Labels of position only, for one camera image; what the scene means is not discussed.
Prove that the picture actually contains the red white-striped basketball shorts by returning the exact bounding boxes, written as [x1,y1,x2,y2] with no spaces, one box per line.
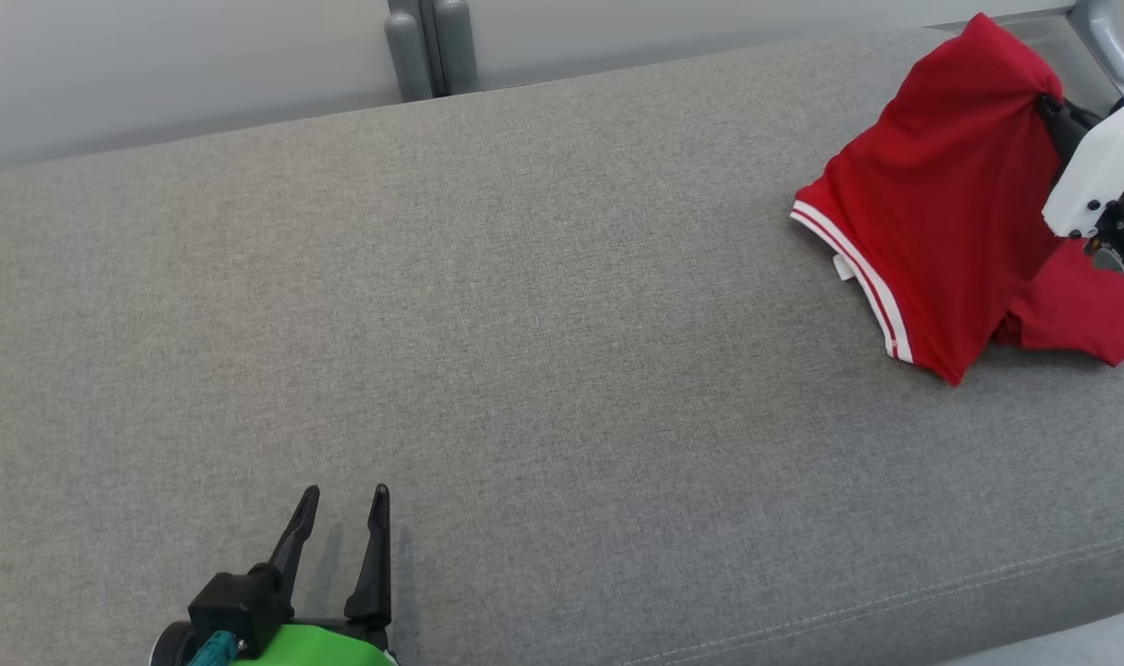
[992,236,1124,368]

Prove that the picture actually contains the grey stand leg with castor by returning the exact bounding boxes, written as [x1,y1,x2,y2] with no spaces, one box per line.
[1068,0,1124,101]

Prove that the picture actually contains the red white-sleeved basketball jersey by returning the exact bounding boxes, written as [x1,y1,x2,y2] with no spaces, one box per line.
[790,12,1071,387]

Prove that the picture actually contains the grey fabric sofa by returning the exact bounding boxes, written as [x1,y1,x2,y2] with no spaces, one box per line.
[0,26,1124,666]

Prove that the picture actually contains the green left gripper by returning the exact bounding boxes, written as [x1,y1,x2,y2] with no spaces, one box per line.
[229,484,401,666]

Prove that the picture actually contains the grey stand with twin feet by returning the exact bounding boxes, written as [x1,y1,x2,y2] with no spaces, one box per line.
[384,0,480,103]

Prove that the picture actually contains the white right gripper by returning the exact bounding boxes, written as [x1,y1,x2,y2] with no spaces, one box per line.
[1033,91,1124,240]

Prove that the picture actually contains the black cable with teal plug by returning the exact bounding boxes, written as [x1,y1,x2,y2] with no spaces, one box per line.
[190,632,241,666]

